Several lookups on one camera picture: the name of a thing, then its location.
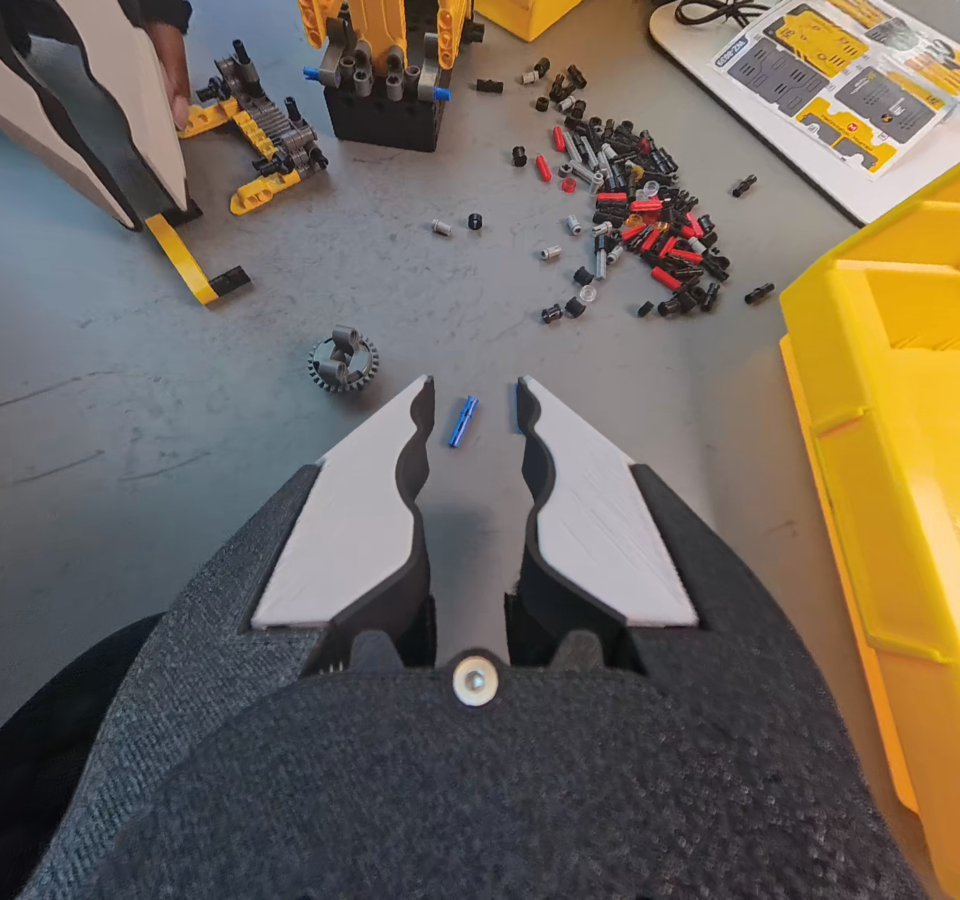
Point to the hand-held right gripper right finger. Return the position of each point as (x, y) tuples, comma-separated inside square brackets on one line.
[(607, 540)]

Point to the pile of small lego pieces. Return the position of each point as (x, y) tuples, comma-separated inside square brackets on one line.
[(645, 202)]

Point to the grey lego gear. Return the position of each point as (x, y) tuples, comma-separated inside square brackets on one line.
[(343, 364)]

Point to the large yellow black lego model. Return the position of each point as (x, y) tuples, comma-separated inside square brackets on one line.
[(382, 120)]

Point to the empty yellow storage bin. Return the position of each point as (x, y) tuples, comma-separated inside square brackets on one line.
[(885, 465)]

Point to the person's left hand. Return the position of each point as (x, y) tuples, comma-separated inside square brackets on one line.
[(176, 82)]

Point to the black lego long pin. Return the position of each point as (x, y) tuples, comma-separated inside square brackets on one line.
[(745, 185), (759, 292)]

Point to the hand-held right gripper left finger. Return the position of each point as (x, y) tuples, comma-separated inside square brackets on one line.
[(337, 540)]

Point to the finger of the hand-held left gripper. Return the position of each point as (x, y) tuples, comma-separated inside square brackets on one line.
[(37, 135), (112, 30)]

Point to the yellow grey lego claw assembly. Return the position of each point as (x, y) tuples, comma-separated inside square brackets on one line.
[(262, 124)]

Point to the black lego axle connector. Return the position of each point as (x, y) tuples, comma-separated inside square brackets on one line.
[(489, 85)]

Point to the book stand with white base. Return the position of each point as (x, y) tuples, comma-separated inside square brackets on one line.
[(690, 45)]

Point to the yellow lego beam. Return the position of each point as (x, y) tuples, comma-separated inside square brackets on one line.
[(174, 251)]

